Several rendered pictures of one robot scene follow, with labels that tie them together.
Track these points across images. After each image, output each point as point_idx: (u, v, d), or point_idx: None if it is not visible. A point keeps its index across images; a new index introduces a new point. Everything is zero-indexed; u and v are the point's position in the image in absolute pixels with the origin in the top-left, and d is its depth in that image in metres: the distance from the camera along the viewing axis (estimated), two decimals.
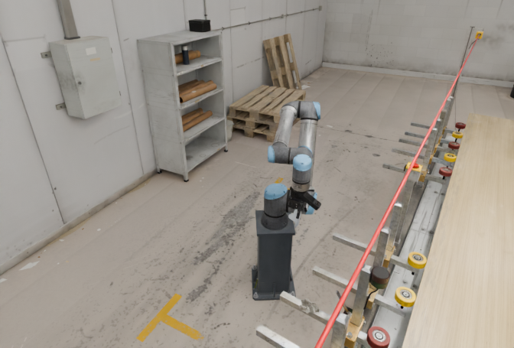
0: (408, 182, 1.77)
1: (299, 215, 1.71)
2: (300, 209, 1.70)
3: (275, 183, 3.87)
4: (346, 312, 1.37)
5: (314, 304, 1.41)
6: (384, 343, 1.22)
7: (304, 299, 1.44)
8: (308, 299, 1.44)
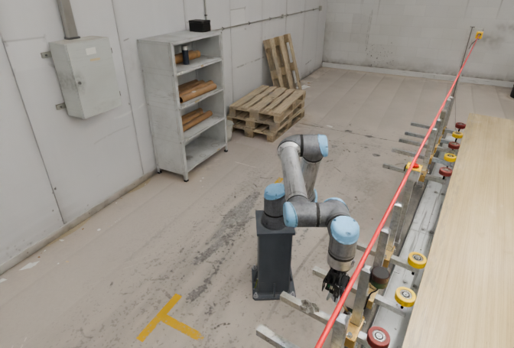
0: (408, 182, 1.77)
1: None
2: None
3: (275, 183, 3.87)
4: (346, 312, 1.37)
5: (314, 304, 1.41)
6: (384, 343, 1.22)
7: (304, 299, 1.44)
8: (308, 299, 1.44)
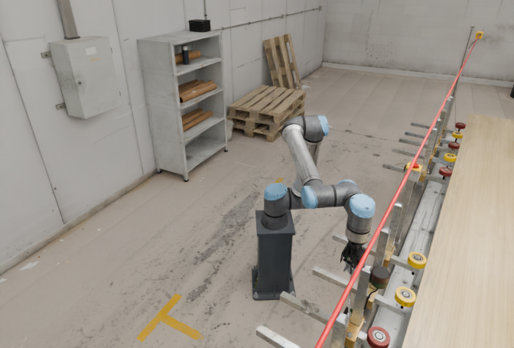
0: (408, 182, 1.77)
1: None
2: None
3: (275, 183, 3.87)
4: (349, 307, 1.39)
5: (314, 304, 1.41)
6: (384, 343, 1.22)
7: (304, 299, 1.44)
8: (308, 299, 1.44)
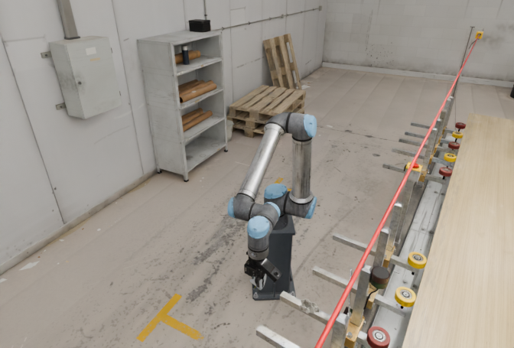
0: (408, 182, 1.77)
1: (258, 284, 1.48)
2: (257, 281, 1.46)
3: (275, 183, 3.87)
4: (349, 307, 1.39)
5: (314, 304, 1.41)
6: (384, 343, 1.22)
7: (304, 299, 1.44)
8: (308, 299, 1.44)
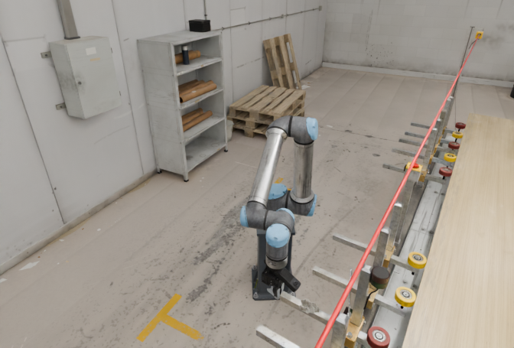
0: (408, 182, 1.77)
1: (276, 294, 1.44)
2: (274, 291, 1.42)
3: (275, 183, 3.87)
4: (349, 307, 1.39)
5: (314, 304, 1.41)
6: (384, 343, 1.22)
7: (304, 299, 1.44)
8: (308, 299, 1.44)
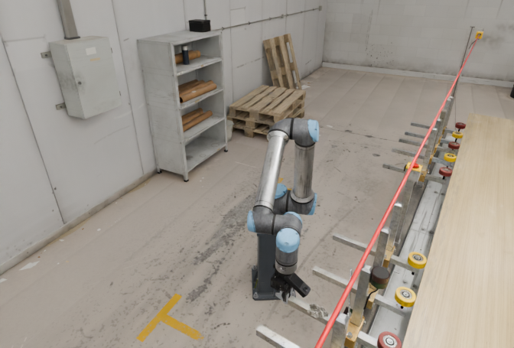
0: (408, 182, 1.77)
1: (285, 300, 1.42)
2: (284, 296, 1.39)
3: None
4: (349, 307, 1.39)
5: (323, 309, 1.39)
6: None
7: (313, 304, 1.42)
8: (317, 304, 1.42)
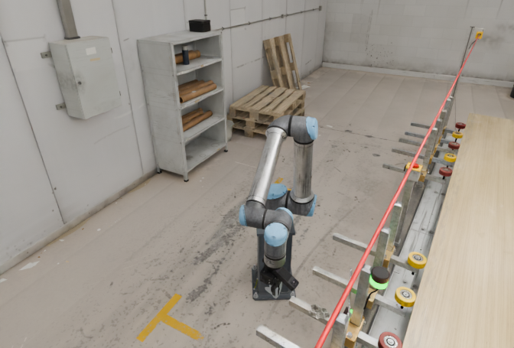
0: (408, 182, 1.77)
1: (274, 293, 1.44)
2: (273, 290, 1.42)
3: (275, 183, 3.87)
4: (349, 307, 1.39)
5: (324, 310, 1.39)
6: None
7: (314, 304, 1.42)
8: (318, 304, 1.42)
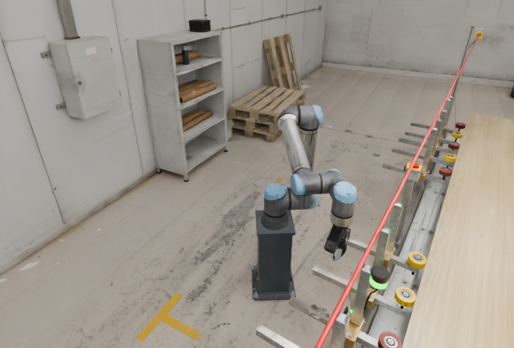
0: (408, 182, 1.77)
1: None
2: None
3: (275, 183, 3.87)
4: (349, 307, 1.39)
5: (324, 310, 1.39)
6: None
7: (314, 304, 1.42)
8: (318, 304, 1.42)
